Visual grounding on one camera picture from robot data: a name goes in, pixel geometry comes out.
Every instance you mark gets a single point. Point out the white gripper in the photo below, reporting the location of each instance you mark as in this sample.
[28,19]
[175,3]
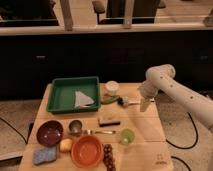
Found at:
[148,91]

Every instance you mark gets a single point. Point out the dish brush with black handle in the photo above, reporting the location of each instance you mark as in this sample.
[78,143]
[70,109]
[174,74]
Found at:
[124,101]

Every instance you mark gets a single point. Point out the white small cup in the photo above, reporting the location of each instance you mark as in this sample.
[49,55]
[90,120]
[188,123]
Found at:
[112,87]

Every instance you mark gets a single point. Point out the dark purple bowl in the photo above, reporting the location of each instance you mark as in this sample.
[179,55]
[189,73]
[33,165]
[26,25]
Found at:
[50,133]

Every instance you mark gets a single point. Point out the small metal cup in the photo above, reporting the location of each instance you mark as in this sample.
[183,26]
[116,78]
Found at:
[75,127]

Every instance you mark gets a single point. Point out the dark grape bunch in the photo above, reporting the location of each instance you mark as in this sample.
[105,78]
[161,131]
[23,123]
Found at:
[108,158]

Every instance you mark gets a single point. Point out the white folded cloth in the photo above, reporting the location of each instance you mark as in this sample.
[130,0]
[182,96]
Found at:
[82,99]

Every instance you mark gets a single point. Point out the wooden block brush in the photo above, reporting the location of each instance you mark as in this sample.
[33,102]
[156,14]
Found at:
[108,119]

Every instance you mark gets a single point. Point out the orange bowl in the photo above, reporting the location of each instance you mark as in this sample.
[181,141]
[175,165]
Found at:
[87,151]

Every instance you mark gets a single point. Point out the metal fork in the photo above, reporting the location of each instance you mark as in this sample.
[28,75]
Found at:
[97,132]

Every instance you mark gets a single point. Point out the green plastic tray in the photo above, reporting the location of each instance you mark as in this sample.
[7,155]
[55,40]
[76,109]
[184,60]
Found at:
[62,94]

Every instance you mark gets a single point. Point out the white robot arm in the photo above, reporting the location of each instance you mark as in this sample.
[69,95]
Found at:
[162,78]

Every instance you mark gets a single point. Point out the yellow lemon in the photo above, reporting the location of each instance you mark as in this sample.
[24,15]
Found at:
[65,145]

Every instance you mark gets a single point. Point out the blue sponge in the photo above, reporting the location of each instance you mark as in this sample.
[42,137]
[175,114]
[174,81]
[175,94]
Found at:
[44,155]

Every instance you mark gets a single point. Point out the green transparent cup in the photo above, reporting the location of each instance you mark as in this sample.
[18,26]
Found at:
[126,136]

